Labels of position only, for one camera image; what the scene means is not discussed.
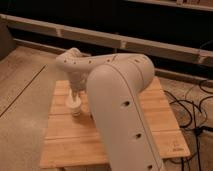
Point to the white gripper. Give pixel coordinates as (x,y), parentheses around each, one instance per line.
(74,105)

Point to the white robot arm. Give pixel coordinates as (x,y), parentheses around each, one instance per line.
(113,83)

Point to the wooden table board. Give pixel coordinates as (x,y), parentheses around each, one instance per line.
(73,141)

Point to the grey wall rail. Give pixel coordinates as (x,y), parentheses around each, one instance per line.
(153,48)

